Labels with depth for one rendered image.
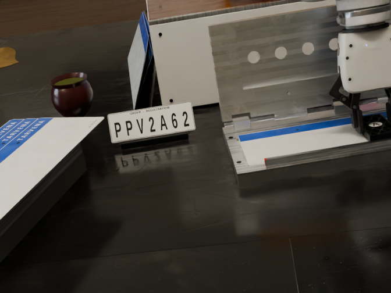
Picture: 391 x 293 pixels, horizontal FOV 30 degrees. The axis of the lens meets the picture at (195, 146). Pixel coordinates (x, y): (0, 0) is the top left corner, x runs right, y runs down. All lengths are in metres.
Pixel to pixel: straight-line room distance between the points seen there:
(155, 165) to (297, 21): 0.36
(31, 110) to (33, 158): 0.54
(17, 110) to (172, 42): 0.44
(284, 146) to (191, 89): 0.32
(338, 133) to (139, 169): 0.35
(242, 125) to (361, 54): 0.26
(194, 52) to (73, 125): 0.34
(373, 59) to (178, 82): 0.44
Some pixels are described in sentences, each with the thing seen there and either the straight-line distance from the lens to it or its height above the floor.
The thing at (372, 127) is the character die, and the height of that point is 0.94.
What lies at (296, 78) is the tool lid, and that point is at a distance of 1.33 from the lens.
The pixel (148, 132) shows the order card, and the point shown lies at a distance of 1.37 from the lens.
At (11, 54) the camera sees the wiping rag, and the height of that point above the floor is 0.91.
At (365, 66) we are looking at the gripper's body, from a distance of 1.21.
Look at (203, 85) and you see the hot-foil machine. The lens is 1.49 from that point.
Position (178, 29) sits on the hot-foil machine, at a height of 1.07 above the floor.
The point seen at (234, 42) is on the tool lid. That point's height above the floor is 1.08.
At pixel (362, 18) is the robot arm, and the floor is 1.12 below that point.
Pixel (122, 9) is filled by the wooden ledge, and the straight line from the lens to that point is 2.51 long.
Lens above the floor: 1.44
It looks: 24 degrees down
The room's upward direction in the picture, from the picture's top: 9 degrees counter-clockwise
